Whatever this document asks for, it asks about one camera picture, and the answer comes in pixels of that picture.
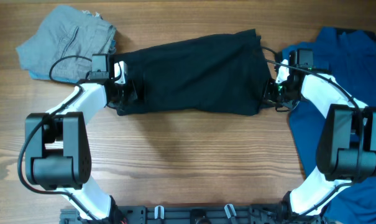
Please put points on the blue folded denim shorts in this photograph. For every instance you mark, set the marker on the blue folded denim shorts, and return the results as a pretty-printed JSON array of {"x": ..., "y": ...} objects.
[{"x": 38, "y": 76}]

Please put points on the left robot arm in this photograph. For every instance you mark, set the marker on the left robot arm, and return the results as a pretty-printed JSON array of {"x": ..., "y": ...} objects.
[{"x": 55, "y": 157}]

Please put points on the grey folded shorts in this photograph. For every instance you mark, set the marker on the grey folded shorts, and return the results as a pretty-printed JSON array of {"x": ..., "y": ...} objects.
[{"x": 64, "y": 39}]

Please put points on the black shorts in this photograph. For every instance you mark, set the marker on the black shorts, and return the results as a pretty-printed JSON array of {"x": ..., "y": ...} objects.
[{"x": 221, "y": 73}]

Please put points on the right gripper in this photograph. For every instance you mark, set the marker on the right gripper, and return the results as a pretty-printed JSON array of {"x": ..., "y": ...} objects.
[{"x": 269, "y": 94}]

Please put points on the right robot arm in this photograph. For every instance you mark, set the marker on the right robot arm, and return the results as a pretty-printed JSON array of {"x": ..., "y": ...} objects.
[{"x": 346, "y": 152}]

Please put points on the blue polo shirt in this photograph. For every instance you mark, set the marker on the blue polo shirt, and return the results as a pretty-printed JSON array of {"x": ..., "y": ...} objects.
[{"x": 348, "y": 55}]

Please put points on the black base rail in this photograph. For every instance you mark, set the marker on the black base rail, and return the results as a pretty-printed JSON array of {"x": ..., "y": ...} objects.
[{"x": 252, "y": 214}]

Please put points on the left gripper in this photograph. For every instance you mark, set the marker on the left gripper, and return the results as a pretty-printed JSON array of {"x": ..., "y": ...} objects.
[{"x": 132, "y": 96}]

